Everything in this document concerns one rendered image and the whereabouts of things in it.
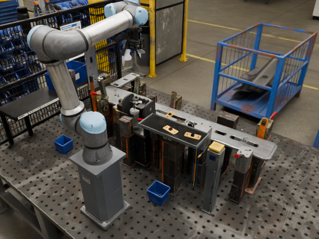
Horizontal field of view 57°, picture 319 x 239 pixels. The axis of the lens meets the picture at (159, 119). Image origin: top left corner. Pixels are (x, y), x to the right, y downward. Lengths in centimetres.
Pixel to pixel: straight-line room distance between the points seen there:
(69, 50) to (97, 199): 78
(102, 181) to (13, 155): 103
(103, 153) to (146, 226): 50
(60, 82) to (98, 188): 55
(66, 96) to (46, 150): 98
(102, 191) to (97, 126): 36
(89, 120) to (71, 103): 12
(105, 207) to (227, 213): 69
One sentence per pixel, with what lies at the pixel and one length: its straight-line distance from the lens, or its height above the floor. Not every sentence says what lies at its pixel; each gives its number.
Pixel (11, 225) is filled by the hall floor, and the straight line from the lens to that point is 289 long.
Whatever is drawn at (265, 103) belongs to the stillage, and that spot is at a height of 16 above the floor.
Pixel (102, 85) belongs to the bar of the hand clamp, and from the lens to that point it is 209.
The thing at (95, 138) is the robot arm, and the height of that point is 125.
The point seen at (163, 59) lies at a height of 19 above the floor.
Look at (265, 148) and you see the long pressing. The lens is 183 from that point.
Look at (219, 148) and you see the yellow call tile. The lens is 150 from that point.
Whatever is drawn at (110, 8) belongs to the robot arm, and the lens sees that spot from 149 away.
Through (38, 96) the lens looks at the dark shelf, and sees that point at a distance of 237.
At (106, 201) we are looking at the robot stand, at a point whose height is 88.
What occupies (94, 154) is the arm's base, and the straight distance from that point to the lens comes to 147.
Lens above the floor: 207
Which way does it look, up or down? 33 degrees down
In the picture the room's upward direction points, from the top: straight up
